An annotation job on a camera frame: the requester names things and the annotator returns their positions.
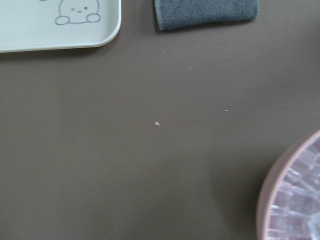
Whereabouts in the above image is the pink bowl of ice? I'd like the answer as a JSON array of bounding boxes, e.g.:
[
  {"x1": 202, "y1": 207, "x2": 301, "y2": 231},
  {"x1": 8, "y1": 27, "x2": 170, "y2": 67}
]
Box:
[{"x1": 256, "y1": 131, "x2": 320, "y2": 240}]

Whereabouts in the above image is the grey folded cloth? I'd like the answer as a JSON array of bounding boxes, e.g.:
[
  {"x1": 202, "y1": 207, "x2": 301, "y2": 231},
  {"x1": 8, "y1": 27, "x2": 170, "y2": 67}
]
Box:
[{"x1": 154, "y1": 0, "x2": 260, "y2": 31}]

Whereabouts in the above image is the cream rabbit tray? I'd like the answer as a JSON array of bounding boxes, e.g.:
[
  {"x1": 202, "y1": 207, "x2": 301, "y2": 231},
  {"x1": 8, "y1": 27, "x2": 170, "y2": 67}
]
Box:
[{"x1": 0, "y1": 0, "x2": 122, "y2": 53}]

